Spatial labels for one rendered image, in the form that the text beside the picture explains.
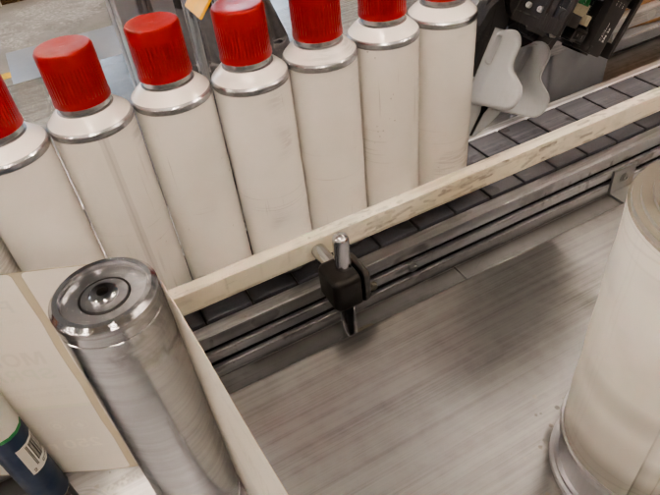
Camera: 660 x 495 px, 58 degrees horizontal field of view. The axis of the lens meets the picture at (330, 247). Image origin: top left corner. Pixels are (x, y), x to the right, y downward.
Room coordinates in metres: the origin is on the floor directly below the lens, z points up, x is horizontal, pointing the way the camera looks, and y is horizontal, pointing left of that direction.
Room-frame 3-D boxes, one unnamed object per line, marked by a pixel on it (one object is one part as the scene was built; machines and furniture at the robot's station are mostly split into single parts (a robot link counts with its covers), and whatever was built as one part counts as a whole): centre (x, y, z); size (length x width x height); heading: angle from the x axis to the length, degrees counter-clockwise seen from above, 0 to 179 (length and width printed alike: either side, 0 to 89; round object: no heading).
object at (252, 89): (0.37, 0.04, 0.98); 0.05 x 0.05 x 0.20
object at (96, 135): (0.34, 0.14, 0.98); 0.05 x 0.05 x 0.20
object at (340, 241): (0.30, -0.01, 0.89); 0.03 x 0.03 x 0.12; 24
